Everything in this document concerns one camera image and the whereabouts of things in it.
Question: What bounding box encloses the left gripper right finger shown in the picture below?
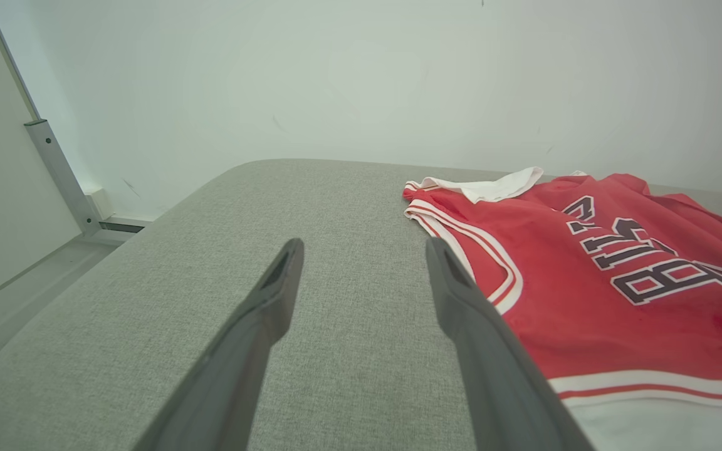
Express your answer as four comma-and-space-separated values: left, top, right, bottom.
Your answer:
425, 236, 595, 451

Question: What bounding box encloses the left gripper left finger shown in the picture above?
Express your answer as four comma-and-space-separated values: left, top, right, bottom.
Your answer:
132, 237, 306, 451

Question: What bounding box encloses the red and white basketball jersey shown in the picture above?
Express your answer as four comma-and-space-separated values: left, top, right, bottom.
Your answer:
402, 166, 722, 451

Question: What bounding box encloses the white and black baseboard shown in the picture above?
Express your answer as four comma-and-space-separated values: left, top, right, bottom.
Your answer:
98, 215, 152, 234

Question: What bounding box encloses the white partition panel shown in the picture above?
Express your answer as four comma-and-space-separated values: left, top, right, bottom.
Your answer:
0, 0, 83, 315

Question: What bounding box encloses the white cable duct block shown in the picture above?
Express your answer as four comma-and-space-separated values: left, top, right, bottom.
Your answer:
84, 187, 115, 222

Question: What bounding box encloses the grey metal frame bracket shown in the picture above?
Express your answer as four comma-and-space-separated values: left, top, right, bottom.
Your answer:
23, 118, 144, 246

